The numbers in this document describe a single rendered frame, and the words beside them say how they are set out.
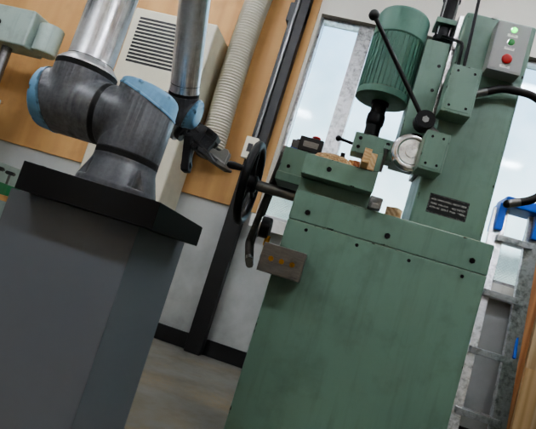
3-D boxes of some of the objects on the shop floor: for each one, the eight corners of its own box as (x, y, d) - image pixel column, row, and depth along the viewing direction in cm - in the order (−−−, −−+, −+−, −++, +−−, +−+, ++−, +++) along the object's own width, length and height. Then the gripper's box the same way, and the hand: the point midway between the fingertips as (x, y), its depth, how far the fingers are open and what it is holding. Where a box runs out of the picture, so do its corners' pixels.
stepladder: (423, 464, 221) (486, 199, 246) (484, 486, 217) (542, 214, 242) (431, 472, 206) (497, 188, 231) (497, 496, 201) (558, 204, 227)
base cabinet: (235, 423, 192) (293, 233, 200) (394, 478, 185) (447, 279, 193) (211, 462, 148) (286, 216, 156) (419, 537, 141) (487, 276, 149)
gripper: (189, 112, 169) (242, 151, 166) (195, 122, 178) (245, 159, 175) (172, 134, 169) (225, 174, 165) (179, 142, 178) (229, 180, 175)
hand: (226, 170), depth 170 cm, fingers closed
